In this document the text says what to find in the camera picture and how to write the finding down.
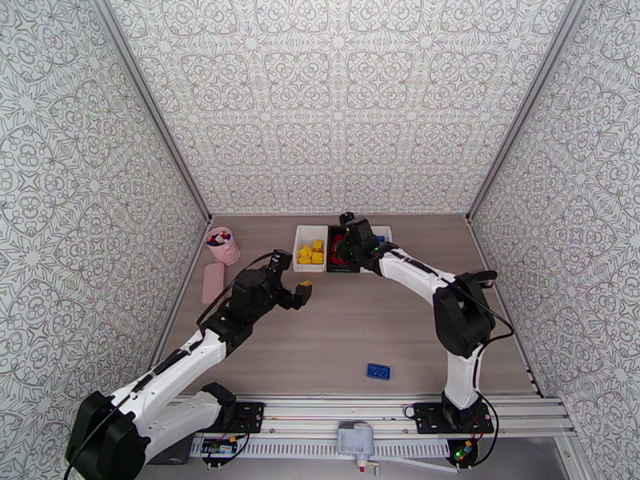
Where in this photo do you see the white plastic bin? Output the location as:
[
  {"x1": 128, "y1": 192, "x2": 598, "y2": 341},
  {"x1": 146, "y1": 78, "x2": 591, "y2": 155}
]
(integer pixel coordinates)
[
  {"x1": 358, "y1": 225, "x2": 394, "y2": 274},
  {"x1": 291, "y1": 224, "x2": 329, "y2": 273}
]

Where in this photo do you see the wide aluminium base rail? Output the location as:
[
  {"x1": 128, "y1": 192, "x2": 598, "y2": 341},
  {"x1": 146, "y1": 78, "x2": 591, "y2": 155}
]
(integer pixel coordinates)
[{"x1": 190, "y1": 393, "x2": 574, "y2": 437}]

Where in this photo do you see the black camera cable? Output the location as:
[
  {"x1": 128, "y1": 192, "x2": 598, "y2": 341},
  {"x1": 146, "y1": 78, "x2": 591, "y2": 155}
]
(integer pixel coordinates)
[
  {"x1": 399, "y1": 253, "x2": 515, "y2": 465},
  {"x1": 63, "y1": 250, "x2": 274, "y2": 480}
]

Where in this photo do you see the grey plastic device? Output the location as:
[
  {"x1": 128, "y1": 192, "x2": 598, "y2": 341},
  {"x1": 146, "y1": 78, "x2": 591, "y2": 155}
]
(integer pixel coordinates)
[{"x1": 337, "y1": 421, "x2": 376, "y2": 467}]

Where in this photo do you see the white slotted cable duct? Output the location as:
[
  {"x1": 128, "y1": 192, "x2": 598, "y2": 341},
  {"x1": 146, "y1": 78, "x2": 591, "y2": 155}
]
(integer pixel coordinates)
[{"x1": 245, "y1": 438, "x2": 451, "y2": 458}]

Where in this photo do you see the pink case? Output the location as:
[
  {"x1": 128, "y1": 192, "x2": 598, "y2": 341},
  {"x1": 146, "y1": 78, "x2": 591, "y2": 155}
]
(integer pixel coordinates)
[{"x1": 202, "y1": 262, "x2": 226, "y2": 307}]

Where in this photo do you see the aluminium table side rail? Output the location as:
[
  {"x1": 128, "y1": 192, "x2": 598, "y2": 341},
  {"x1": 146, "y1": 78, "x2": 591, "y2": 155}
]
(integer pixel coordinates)
[
  {"x1": 467, "y1": 221, "x2": 546, "y2": 397},
  {"x1": 157, "y1": 221, "x2": 211, "y2": 357}
]

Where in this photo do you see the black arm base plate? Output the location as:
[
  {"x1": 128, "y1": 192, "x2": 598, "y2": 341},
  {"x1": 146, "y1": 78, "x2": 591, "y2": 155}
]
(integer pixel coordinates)
[
  {"x1": 230, "y1": 402, "x2": 266, "y2": 434},
  {"x1": 413, "y1": 402, "x2": 495, "y2": 436}
]

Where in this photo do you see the black flat box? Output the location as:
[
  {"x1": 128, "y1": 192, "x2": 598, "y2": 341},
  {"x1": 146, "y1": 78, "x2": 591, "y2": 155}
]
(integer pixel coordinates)
[{"x1": 147, "y1": 435, "x2": 194, "y2": 466}]

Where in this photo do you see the pink cup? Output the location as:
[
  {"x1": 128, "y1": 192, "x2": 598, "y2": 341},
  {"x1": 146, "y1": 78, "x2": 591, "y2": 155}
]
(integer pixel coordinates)
[{"x1": 206, "y1": 227, "x2": 242, "y2": 267}]

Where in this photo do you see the aluminium frame post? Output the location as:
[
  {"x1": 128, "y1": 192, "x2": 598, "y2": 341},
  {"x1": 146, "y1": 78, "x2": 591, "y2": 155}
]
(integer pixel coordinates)
[
  {"x1": 465, "y1": 0, "x2": 586, "y2": 225},
  {"x1": 86, "y1": 0, "x2": 214, "y2": 225}
]

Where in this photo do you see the black left camera cable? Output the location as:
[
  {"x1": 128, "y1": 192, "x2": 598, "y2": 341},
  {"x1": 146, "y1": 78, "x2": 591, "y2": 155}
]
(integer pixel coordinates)
[{"x1": 63, "y1": 250, "x2": 274, "y2": 480}]

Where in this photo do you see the black right camera cable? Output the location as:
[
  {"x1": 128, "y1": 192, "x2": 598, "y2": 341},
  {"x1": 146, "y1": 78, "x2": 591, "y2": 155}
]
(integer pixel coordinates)
[{"x1": 399, "y1": 253, "x2": 515, "y2": 465}]

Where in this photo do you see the black plastic bin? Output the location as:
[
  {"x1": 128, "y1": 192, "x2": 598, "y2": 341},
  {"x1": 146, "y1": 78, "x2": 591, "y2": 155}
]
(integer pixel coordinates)
[{"x1": 325, "y1": 225, "x2": 362, "y2": 274}]

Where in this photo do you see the circuit board with green light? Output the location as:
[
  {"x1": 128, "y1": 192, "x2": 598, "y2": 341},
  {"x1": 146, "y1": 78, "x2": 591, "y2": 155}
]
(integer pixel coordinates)
[{"x1": 446, "y1": 438, "x2": 479, "y2": 469}]

